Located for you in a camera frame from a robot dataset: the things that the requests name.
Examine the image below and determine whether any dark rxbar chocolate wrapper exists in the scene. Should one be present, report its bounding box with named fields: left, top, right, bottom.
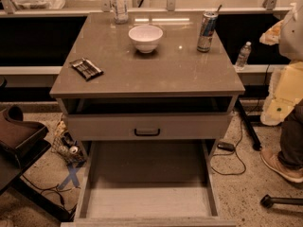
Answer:
left=69, top=58, right=104, bottom=81

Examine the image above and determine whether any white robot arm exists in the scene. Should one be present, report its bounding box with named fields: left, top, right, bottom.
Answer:
left=259, top=2, right=303, bottom=126

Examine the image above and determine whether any grey drawer cabinet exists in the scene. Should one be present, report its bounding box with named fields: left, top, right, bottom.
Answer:
left=49, top=10, right=246, bottom=227

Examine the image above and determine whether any open bottom drawer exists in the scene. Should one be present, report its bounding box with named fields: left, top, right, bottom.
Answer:
left=61, top=140, right=236, bottom=227

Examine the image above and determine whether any white ceramic bowl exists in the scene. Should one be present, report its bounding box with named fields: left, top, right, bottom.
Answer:
left=129, top=25, right=163, bottom=53

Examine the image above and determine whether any energy drink can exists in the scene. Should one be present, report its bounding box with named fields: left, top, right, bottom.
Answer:
left=197, top=11, right=218, bottom=52

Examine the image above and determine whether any black power adapter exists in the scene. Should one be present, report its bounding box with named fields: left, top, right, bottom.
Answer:
left=217, top=142, right=235, bottom=152

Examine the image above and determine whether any small water bottle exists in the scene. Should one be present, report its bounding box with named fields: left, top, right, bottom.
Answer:
left=235, top=42, right=252, bottom=71

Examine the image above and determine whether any clear bottle with label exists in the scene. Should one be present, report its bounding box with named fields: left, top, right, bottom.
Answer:
left=110, top=0, right=128, bottom=24

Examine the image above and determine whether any tan shoe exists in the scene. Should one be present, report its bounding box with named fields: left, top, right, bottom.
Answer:
left=260, top=148, right=303, bottom=183

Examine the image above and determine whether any black chair leg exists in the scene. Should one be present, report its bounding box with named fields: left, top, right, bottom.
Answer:
left=260, top=195, right=303, bottom=208

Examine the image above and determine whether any closed drawer with black handle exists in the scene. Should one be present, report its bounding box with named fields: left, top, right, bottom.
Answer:
left=64, top=113, right=232, bottom=141

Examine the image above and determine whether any black floor cable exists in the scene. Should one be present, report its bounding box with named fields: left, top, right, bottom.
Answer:
left=210, top=111, right=250, bottom=176

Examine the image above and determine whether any wire basket with cans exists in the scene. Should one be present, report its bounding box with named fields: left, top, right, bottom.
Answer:
left=51, top=119, right=85, bottom=164

